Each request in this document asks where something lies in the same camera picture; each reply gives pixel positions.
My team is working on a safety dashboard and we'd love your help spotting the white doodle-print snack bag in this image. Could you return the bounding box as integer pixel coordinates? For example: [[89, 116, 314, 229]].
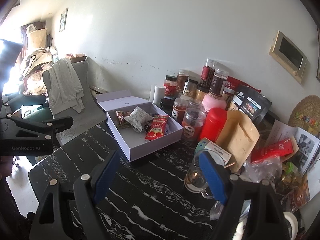
[[125, 106, 153, 133]]

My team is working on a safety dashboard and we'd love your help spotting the red snack packet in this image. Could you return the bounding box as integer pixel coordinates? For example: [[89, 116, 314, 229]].
[[145, 115, 169, 140]]

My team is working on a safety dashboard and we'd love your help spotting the black white polka-dot scrunchie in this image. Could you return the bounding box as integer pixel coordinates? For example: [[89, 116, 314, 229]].
[[143, 124, 150, 133]]

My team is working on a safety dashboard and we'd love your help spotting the clear plastic bag of items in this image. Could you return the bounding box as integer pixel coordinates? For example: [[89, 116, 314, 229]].
[[209, 154, 311, 221]]

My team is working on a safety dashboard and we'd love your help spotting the clear glass mug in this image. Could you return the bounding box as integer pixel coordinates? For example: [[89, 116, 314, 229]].
[[184, 150, 214, 199]]

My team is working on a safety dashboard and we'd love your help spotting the white cloth garment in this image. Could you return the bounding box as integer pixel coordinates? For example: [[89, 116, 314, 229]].
[[48, 59, 85, 115]]

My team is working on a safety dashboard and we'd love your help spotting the red foil packet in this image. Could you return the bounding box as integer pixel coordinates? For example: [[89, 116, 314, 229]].
[[251, 138, 294, 163]]

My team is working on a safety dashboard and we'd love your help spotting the kraft paper pouch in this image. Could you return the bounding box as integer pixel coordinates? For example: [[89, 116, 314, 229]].
[[216, 111, 260, 173]]

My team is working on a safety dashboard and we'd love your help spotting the grey upholstered chair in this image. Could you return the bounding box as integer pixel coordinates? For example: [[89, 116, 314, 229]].
[[42, 59, 105, 146]]

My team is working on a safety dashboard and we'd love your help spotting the blue white medicine box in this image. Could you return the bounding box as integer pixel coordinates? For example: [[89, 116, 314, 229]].
[[194, 138, 232, 165]]

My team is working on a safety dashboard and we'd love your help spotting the white printed booklet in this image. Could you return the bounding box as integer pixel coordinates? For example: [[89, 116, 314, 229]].
[[268, 119, 320, 198]]

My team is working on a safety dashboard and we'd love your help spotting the red plastic canister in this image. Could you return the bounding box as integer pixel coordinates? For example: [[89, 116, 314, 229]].
[[199, 108, 227, 142]]

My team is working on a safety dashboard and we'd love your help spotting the orange-label clear jar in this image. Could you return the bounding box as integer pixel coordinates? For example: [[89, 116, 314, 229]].
[[182, 108, 206, 141]]

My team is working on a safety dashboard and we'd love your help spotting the brown patterned snack packet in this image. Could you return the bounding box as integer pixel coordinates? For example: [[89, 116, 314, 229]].
[[115, 111, 131, 128]]

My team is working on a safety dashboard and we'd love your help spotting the white open gift box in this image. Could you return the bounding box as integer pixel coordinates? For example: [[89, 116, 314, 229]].
[[97, 90, 183, 162]]

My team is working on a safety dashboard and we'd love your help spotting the black printed foil bag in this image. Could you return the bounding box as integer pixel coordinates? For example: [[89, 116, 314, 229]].
[[228, 85, 272, 126]]

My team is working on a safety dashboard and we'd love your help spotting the woven straw fan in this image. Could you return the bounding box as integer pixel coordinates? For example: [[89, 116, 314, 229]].
[[288, 95, 320, 136]]

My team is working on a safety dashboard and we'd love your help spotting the pink plastic bottle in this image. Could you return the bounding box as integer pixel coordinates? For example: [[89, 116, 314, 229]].
[[202, 93, 227, 114]]

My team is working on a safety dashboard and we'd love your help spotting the red-powder clear jar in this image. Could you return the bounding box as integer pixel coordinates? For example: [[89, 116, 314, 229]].
[[171, 98, 188, 124]]

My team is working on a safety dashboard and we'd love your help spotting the gold black-lid jar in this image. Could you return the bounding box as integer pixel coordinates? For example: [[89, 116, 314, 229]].
[[194, 84, 209, 101]]

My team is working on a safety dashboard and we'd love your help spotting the black lid dark jar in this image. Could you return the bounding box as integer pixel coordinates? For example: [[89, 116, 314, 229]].
[[159, 98, 174, 115]]

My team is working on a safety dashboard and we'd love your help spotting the jar of dried slices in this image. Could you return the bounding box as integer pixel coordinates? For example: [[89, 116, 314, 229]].
[[183, 77, 198, 98]]

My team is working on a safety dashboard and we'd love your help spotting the dark-label nut jar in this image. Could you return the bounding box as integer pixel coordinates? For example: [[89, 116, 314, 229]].
[[209, 68, 229, 98]]

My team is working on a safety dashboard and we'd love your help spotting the tall red-berry jar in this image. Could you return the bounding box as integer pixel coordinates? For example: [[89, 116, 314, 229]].
[[200, 59, 216, 88]]

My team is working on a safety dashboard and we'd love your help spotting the white paper roll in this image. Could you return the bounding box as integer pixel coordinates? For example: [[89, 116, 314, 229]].
[[149, 85, 165, 106]]

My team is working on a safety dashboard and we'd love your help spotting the red-label black-lid jar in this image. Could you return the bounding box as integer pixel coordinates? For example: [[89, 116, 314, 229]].
[[163, 75, 177, 98]]

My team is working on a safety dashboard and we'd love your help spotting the brown-label tall jar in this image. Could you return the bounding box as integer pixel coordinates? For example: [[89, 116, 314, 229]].
[[176, 69, 189, 92]]

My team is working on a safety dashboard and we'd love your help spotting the framed wall picture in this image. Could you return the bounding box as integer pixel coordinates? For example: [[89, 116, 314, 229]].
[[59, 8, 68, 32]]

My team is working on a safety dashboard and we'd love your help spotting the wall intercom panel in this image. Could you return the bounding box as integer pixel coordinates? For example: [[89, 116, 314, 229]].
[[269, 31, 309, 84]]

